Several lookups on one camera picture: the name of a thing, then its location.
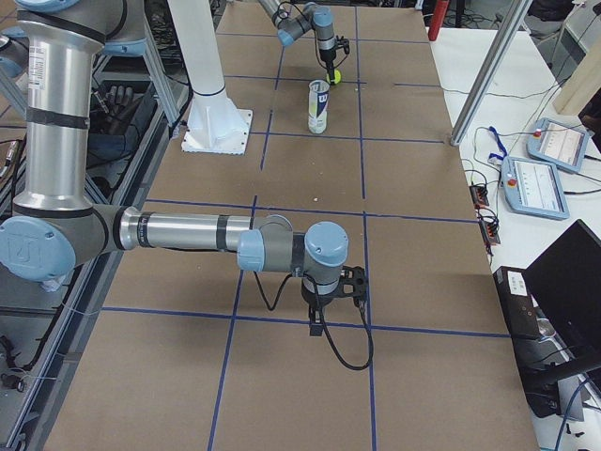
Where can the far blue teach pendant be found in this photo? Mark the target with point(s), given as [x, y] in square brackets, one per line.
[558, 143]

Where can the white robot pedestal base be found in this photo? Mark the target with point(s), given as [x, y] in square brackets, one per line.
[214, 124]

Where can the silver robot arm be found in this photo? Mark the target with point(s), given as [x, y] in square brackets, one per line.
[312, 17]
[55, 228]

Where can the far black orange connector box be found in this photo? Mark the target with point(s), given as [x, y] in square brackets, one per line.
[479, 196]

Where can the near black orange connector box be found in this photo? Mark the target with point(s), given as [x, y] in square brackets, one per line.
[490, 231]

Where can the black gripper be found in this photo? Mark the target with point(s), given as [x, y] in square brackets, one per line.
[314, 299]
[327, 53]

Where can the near blue teach pendant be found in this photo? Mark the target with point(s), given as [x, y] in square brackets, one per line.
[533, 188]

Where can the black orange connector box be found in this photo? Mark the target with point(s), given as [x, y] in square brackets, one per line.
[490, 231]
[479, 196]

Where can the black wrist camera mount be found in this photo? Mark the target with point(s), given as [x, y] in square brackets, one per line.
[342, 44]
[354, 283]

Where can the black computer box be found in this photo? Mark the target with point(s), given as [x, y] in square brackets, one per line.
[535, 338]

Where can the red fire extinguisher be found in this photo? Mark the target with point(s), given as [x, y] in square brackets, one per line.
[437, 20]

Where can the black monitor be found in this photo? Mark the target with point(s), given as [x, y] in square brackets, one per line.
[565, 282]

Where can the aluminium frame post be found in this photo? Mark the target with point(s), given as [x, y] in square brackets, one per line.
[499, 47]

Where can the blue teach pendant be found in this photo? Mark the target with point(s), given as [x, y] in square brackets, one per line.
[558, 143]
[533, 188]

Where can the clear tennis ball can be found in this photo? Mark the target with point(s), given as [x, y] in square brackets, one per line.
[318, 100]

